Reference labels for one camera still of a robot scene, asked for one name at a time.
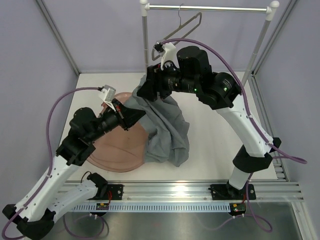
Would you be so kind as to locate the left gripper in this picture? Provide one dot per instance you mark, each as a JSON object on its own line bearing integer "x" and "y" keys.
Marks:
{"x": 127, "y": 117}

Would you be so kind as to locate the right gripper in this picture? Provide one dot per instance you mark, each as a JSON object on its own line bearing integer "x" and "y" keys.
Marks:
{"x": 154, "y": 83}

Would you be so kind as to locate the grey shirt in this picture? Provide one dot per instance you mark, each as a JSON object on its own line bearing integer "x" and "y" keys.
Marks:
{"x": 166, "y": 127}

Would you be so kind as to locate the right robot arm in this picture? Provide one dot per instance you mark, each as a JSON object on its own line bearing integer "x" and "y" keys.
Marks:
{"x": 189, "y": 71}

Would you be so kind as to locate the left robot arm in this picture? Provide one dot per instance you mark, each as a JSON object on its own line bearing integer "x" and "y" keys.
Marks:
{"x": 36, "y": 214}

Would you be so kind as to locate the pink plastic basin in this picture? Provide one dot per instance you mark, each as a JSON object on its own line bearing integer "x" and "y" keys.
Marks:
{"x": 120, "y": 151}

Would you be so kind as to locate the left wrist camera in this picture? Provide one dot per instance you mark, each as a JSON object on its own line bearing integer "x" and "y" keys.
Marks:
{"x": 107, "y": 94}

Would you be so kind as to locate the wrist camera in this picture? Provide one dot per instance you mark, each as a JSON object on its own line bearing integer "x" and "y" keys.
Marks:
{"x": 107, "y": 94}
{"x": 167, "y": 52}

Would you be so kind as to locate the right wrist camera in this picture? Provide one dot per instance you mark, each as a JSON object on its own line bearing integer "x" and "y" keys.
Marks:
{"x": 167, "y": 52}

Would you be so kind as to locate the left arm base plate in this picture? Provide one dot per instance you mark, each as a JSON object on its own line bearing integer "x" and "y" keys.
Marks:
{"x": 113, "y": 192}

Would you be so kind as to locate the white slotted cable duct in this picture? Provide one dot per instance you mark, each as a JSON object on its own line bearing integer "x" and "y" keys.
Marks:
{"x": 152, "y": 207}

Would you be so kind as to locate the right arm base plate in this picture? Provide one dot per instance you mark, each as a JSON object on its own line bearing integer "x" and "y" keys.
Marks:
{"x": 224, "y": 191}

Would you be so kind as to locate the aluminium mounting rail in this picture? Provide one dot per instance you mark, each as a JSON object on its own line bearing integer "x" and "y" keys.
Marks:
{"x": 184, "y": 191}

